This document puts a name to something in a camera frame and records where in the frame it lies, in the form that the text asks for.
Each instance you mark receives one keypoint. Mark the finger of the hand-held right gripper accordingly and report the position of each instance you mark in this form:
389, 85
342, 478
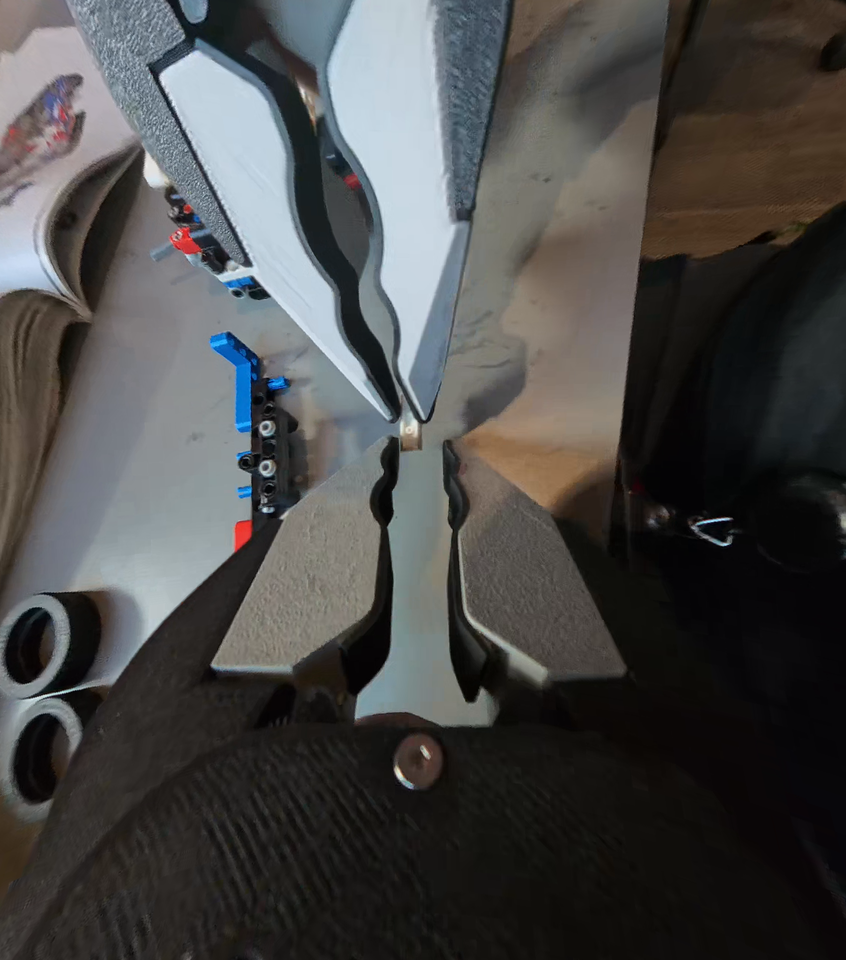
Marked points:
400, 150
243, 165

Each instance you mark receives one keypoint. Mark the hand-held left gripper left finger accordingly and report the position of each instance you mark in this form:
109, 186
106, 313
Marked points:
303, 592

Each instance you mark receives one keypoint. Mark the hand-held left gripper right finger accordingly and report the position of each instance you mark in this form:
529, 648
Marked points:
535, 592

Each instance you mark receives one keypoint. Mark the partly built toy car model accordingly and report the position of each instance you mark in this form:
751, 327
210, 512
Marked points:
205, 255

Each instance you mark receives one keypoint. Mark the small white brick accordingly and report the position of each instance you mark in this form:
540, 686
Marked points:
411, 433

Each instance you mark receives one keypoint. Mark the small black red blue assembly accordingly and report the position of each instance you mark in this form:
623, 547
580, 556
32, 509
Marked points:
243, 390

